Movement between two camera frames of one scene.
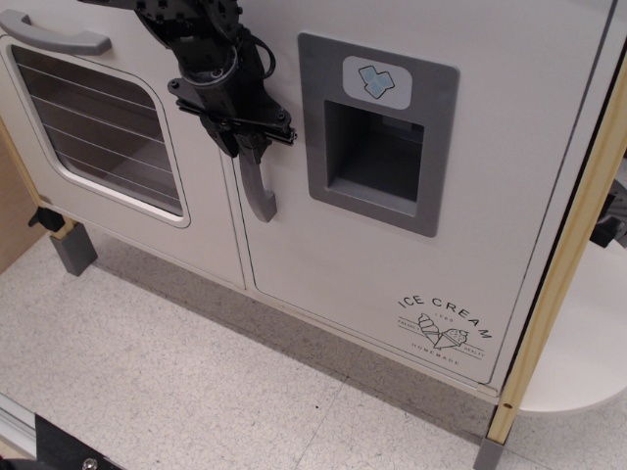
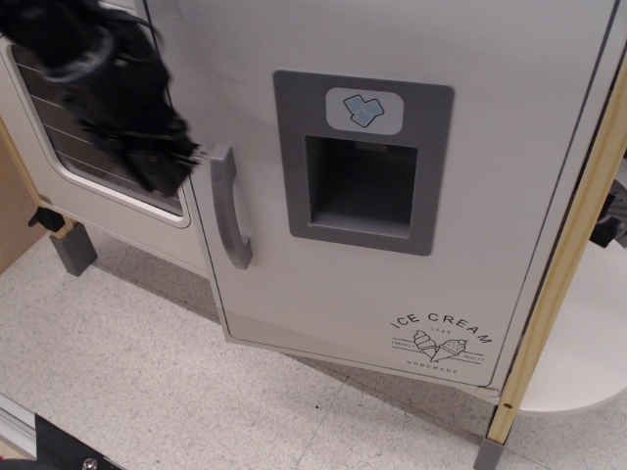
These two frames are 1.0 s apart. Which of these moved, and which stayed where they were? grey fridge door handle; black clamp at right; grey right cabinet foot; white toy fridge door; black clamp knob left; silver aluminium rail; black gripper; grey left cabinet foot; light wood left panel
Moved: black gripper; grey fridge door handle; white toy fridge door
Stayed: black clamp knob left; silver aluminium rail; light wood left panel; grey left cabinet foot; black clamp at right; grey right cabinet foot
